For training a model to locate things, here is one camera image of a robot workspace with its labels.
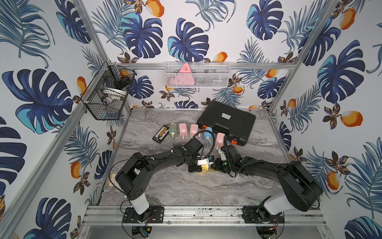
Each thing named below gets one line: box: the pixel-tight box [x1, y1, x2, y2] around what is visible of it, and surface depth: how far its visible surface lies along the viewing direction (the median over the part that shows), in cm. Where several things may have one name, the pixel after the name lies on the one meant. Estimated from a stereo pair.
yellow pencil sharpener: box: [201, 163, 209, 174], surface depth 85 cm
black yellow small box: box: [152, 124, 170, 144], surface depth 106 cm
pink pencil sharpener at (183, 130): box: [178, 122, 188, 140], surface depth 102 cm
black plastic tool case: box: [195, 100, 257, 146], surface depth 108 cm
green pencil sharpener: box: [168, 122, 178, 141], surface depth 103 cm
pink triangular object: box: [175, 62, 195, 86], surface depth 92 cm
